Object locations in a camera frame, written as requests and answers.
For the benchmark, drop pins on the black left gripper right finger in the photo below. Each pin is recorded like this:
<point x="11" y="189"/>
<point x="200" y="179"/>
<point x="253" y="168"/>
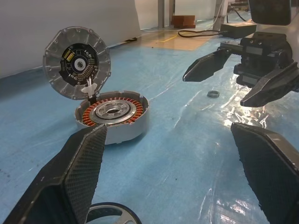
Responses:
<point x="268" y="168"/>

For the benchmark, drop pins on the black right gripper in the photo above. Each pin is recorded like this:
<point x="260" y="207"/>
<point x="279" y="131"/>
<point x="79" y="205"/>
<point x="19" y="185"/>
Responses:
<point x="261" y="51"/>

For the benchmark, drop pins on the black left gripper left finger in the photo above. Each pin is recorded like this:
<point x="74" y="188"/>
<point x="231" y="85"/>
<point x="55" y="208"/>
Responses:
<point x="70" y="175"/>

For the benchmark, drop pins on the silver motor housing with copper windings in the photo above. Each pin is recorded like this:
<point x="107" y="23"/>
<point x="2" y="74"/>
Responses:
<point x="130" y="130"/>

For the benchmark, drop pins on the grey finned motor rotor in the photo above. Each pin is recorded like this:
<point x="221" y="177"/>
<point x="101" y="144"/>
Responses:
<point x="56" y="70"/>

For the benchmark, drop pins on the black power box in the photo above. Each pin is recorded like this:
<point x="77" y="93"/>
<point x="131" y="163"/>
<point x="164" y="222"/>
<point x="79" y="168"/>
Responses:
<point x="238" y="30"/>

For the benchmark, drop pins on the brown cardboard sheet with yellow tape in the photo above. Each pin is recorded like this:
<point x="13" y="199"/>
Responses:
<point x="187" y="43"/>

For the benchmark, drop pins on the small white part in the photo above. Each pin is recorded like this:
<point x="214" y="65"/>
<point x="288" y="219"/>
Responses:
<point x="126" y="211"/>

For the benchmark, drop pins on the brown box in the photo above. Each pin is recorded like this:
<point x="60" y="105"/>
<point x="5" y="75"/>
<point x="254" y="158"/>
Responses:
<point x="183" y="21"/>

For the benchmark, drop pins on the blue table mat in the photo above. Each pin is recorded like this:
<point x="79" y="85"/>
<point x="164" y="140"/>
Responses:
<point x="175" y="163"/>

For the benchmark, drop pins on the black backdrop board foot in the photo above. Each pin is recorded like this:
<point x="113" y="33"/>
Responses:
<point x="130" y="40"/>

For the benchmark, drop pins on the white backdrop board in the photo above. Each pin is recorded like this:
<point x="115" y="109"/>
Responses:
<point x="58" y="18"/>

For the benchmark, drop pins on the white post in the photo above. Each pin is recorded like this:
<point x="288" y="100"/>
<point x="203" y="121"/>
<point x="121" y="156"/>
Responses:
<point x="220" y="9"/>

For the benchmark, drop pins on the grey metal post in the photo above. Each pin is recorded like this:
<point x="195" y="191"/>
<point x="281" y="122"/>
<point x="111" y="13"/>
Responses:
<point x="164" y="11"/>

